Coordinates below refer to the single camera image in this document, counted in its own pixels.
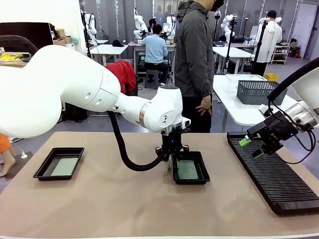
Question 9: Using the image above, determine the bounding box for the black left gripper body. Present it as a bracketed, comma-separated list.
[161, 125, 184, 156]

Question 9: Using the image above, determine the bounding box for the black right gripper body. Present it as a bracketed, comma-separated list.
[266, 111, 299, 147]

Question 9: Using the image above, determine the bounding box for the green perforated circuit board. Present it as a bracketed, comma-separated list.
[50, 157, 79, 177]
[178, 160, 199, 180]

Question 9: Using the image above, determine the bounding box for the person's right forearm grey sleeve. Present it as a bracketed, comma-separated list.
[196, 69, 214, 98]

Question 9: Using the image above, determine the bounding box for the black ESD tray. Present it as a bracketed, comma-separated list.
[170, 150, 211, 185]
[32, 147, 85, 181]

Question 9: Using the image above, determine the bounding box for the person's right hand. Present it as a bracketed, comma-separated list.
[195, 96, 213, 117]

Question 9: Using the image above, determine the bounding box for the black slotted board rack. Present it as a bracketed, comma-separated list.
[226, 131, 319, 216]

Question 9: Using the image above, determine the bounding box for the grey plastic basket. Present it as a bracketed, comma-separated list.
[236, 80, 288, 106]

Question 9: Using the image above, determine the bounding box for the white table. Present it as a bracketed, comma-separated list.
[89, 44, 129, 73]
[213, 74, 307, 132]
[213, 46, 256, 75]

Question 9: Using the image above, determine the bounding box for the yellow bin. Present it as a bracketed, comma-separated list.
[263, 73, 280, 82]

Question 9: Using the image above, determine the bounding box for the dark puffer jacket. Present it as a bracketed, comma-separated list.
[119, 82, 139, 97]

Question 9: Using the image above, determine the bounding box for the grey stool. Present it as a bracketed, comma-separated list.
[144, 69, 161, 90]

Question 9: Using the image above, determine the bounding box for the white shelf unit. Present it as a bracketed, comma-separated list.
[271, 44, 291, 65]

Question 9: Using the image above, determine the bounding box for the red jacket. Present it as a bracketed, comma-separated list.
[106, 60, 137, 95]

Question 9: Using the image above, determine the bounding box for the black tripod stand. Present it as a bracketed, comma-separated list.
[224, 17, 237, 75]
[254, 19, 269, 63]

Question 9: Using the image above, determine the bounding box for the person in white coat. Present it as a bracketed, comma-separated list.
[251, 9, 284, 77]

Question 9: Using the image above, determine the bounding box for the seated person light blue shirt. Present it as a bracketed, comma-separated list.
[141, 24, 169, 87]

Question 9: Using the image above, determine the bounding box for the person in grey jacket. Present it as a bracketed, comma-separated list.
[173, 0, 225, 133]

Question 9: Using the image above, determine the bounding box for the black backpack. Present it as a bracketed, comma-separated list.
[57, 102, 88, 124]

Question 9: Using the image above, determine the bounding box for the grey workstation desk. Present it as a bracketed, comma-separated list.
[127, 41, 176, 75]

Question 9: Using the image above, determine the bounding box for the pale door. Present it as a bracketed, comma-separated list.
[291, 1, 314, 53]

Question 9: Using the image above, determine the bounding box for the black-haired seated person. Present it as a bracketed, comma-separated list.
[147, 17, 157, 33]

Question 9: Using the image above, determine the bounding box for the large black monitor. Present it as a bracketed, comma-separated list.
[0, 21, 57, 50]

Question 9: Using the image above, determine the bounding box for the white cabinet wooden top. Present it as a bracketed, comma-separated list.
[0, 59, 27, 68]

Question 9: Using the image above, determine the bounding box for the yellow cloth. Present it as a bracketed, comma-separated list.
[0, 52, 23, 62]

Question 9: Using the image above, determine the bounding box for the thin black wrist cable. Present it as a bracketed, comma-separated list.
[268, 98, 317, 165]

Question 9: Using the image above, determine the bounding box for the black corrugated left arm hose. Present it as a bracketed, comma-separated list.
[0, 34, 170, 172]

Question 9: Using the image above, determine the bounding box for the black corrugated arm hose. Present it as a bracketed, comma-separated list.
[0, 34, 170, 172]
[267, 57, 319, 102]

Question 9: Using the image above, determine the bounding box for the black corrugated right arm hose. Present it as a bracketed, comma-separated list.
[267, 57, 319, 102]

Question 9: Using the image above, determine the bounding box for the grey floor base plate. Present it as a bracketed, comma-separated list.
[9, 151, 33, 175]

